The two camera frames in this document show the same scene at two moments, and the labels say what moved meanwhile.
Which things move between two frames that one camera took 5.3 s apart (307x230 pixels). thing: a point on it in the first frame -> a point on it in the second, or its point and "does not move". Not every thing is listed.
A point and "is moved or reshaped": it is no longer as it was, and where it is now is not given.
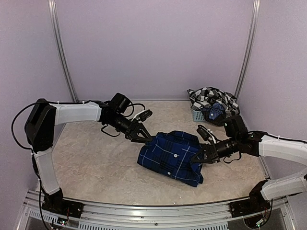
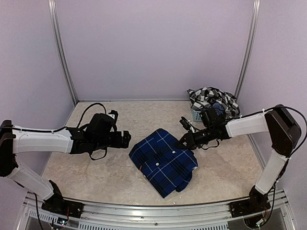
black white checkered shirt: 202,97 does not move
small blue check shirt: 215,111 does not move
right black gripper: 211,157 -> 191,142
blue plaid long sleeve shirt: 170,154 is moved or reshaped
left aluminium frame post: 55,21 does not move
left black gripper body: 130,129 -> 124,144
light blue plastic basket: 198,116 does not move
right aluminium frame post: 255,12 does not move
